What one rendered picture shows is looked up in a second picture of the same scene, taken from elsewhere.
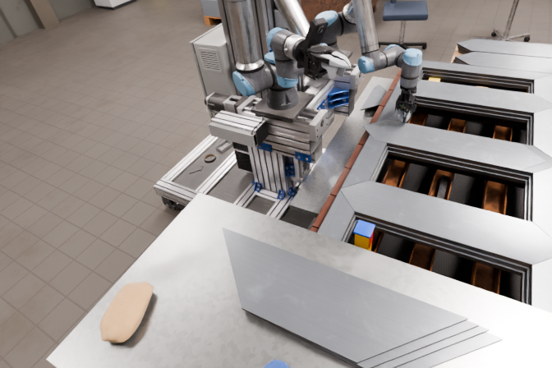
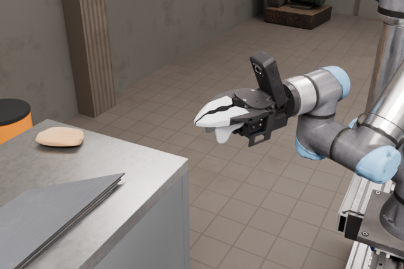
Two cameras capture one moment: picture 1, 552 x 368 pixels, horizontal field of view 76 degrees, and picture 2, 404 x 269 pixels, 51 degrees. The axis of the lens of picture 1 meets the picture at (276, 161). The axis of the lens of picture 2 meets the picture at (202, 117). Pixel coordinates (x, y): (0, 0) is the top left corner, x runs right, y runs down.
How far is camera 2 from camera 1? 119 cm
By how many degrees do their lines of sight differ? 68
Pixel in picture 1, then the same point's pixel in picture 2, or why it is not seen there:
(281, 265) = (56, 213)
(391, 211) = not seen: outside the picture
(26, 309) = (219, 178)
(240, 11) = (382, 36)
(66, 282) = (246, 193)
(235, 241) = (102, 182)
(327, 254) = (61, 257)
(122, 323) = (46, 134)
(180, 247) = (116, 156)
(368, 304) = not seen: outside the picture
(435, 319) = not seen: outside the picture
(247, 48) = (371, 93)
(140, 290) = (71, 137)
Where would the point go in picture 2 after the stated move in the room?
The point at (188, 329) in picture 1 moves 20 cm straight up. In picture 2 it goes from (30, 170) to (17, 110)
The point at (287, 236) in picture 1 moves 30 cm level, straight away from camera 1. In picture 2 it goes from (100, 224) to (218, 215)
